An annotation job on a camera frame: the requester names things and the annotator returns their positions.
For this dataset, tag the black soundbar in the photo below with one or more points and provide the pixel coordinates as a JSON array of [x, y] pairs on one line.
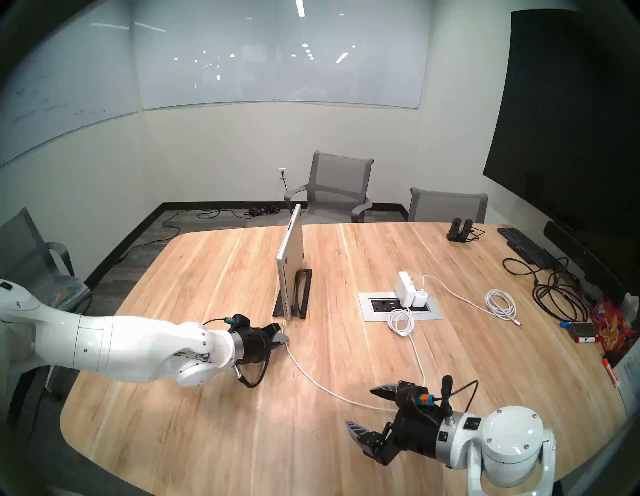
[[585, 260]]

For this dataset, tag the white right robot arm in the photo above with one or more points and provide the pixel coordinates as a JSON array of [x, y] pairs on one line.
[[515, 435]]

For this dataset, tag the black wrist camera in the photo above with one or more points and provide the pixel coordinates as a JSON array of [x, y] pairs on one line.
[[425, 400], [237, 320]]

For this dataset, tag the large black TV screen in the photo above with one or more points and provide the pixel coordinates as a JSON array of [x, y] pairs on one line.
[[575, 125]]

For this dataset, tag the grey mesh office chair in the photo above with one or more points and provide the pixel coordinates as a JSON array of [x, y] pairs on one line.
[[30, 270], [445, 207], [340, 175]]

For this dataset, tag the glass whiteboard with blue writing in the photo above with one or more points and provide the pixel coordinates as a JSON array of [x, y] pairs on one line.
[[60, 90]]

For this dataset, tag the colourful tissue box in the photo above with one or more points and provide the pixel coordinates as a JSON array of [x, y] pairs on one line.
[[610, 325]]

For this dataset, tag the small white USB charger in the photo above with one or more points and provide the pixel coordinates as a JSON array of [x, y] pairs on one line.
[[420, 299]]

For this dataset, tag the white paper sheet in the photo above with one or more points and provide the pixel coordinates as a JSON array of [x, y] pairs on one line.
[[631, 380]]

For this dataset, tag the red whiteboard marker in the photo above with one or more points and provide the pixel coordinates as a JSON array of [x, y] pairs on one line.
[[586, 340]]

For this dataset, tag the orange marker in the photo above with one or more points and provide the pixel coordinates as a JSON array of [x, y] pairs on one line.
[[610, 372]]

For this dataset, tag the silver table power outlet box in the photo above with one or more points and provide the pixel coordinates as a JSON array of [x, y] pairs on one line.
[[365, 300]]

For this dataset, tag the silver MacBook laptop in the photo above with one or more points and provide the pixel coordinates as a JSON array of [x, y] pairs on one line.
[[290, 260]]

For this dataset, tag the wide glass whiteboard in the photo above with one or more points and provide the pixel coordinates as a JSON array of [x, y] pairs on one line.
[[280, 60]]

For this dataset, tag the black controller charging dock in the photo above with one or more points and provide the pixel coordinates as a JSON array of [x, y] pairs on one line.
[[460, 230]]

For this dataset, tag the black keyboard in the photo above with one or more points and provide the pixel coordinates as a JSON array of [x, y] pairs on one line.
[[522, 245]]

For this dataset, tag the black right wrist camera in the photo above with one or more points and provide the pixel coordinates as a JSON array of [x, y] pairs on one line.
[[425, 400]]

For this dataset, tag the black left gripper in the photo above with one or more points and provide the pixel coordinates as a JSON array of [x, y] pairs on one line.
[[252, 345]]

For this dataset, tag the large white power adapter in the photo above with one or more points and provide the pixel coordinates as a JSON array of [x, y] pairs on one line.
[[402, 287]]

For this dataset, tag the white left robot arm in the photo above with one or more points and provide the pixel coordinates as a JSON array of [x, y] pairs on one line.
[[125, 345]]

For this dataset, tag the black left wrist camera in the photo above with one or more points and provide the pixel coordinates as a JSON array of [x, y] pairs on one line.
[[237, 320]]

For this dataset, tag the black vertical laptop stand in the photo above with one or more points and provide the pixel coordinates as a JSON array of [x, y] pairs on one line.
[[279, 311]]

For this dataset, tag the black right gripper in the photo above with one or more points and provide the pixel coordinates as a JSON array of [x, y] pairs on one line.
[[415, 430]]

